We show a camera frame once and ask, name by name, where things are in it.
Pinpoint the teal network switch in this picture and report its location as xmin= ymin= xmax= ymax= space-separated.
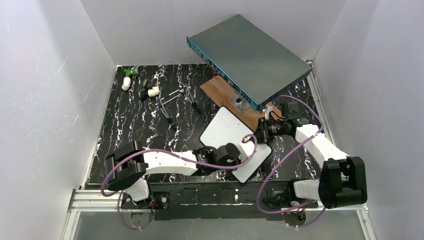
xmin=186 ymin=14 xmax=312 ymax=111

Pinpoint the small whiteboard red writing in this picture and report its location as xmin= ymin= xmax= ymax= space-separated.
xmin=199 ymin=106 xmax=272 ymax=183

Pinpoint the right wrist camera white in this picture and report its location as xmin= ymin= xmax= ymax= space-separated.
xmin=263 ymin=102 xmax=274 ymax=120

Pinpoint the black wire easel stand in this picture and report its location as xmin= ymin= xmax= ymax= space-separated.
xmin=158 ymin=85 xmax=202 ymax=132

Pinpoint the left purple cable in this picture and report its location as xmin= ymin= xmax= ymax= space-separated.
xmin=100 ymin=133 xmax=259 ymax=231

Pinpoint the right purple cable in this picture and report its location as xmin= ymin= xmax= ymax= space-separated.
xmin=255 ymin=95 xmax=327 ymax=229

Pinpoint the green pipe fitting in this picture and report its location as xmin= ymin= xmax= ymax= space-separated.
xmin=124 ymin=67 xmax=139 ymax=78

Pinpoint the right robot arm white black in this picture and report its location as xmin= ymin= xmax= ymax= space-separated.
xmin=254 ymin=101 xmax=368 ymax=209

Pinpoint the wooden board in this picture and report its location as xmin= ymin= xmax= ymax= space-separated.
xmin=200 ymin=75 xmax=284 ymax=131

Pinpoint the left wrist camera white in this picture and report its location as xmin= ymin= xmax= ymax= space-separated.
xmin=236 ymin=134 xmax=257 ymax=162

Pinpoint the aluminium frame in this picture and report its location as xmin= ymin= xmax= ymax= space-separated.
xmin=62 ymin=63 xmax=376 ymax=240

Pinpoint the metal bracket with knob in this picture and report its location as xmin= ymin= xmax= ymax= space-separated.
xmin=229 ymin=95 xmax=251 ymax=113

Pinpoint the white pipe elbow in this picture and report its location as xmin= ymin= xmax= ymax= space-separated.
xmin=121 ymin=77 xmax=132 ymax=91

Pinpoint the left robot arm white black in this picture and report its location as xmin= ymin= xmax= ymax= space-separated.
xmin=101 ymin=141 xmax=255 ymax=203

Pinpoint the white and black fitting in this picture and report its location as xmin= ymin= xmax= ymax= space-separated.
xmin=139 ymin=79 xmax=161 ymax=102

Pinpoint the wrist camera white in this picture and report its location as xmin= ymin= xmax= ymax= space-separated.
xmin=236 ymin=134 xmax=257 ymax=162
xmin=263 ymin=102 xmax=274 ymax=120

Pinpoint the purple cable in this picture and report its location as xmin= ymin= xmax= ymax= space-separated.
xmin=100 ymin=133 xmax=259 ymax=231
xmin=255 ymin=95 xmax=327 ymax=229

